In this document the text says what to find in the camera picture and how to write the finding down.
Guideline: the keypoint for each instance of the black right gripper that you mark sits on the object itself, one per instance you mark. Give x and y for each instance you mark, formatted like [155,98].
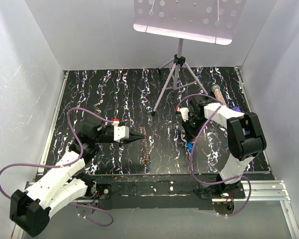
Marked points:
[190,132]

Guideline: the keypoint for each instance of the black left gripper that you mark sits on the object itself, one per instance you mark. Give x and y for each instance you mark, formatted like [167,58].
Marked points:
[133,137]

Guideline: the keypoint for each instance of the blue tagged key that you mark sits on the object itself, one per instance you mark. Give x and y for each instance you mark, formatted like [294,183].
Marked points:
[190,146]

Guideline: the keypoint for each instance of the round metal keyring disc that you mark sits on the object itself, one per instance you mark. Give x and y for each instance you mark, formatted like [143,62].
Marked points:
[146,147]

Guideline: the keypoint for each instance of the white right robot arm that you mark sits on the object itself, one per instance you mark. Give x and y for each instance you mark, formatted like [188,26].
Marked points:
[245,137]

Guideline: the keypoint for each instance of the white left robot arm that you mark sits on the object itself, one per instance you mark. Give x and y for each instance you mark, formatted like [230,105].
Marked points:
[33,208]

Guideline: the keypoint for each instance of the black front mounting bar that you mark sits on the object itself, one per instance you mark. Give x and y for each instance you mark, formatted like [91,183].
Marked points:
[151,191]

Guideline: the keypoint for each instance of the glitter toy microphone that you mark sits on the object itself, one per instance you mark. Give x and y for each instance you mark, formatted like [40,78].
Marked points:
[218,94]

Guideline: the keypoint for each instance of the purple toy microphone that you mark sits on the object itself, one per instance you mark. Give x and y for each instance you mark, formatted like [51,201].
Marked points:
[237,109]

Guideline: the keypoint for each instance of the lilac music stand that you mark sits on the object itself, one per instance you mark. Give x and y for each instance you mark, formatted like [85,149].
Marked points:
[209,21]

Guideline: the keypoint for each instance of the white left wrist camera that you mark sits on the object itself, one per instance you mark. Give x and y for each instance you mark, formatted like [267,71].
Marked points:
[121,132]

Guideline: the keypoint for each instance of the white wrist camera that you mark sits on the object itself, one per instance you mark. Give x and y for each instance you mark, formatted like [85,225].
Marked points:
[183,112]
[121,132]

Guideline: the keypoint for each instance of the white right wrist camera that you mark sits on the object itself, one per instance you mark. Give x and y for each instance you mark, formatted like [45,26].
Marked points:
[183,112]

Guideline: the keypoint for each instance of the aluminium frame rail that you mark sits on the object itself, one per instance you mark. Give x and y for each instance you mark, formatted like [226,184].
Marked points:
[261,210]

